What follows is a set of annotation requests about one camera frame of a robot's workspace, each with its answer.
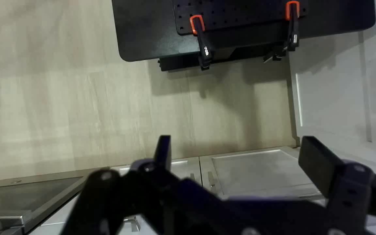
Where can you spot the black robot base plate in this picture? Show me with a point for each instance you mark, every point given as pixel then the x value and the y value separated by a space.
pixel 140 30

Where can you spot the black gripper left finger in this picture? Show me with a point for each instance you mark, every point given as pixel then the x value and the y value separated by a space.
pixel 162 151

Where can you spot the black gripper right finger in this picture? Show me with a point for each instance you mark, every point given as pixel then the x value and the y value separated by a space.
pixel 322 164

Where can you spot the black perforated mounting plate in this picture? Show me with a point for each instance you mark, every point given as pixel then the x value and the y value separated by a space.
pixel 240 13

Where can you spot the stainless steel oven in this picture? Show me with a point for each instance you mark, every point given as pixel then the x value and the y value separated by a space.
pixel 13 200

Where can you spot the black stand bar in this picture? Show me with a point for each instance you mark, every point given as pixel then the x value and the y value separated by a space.
pixel 179 62

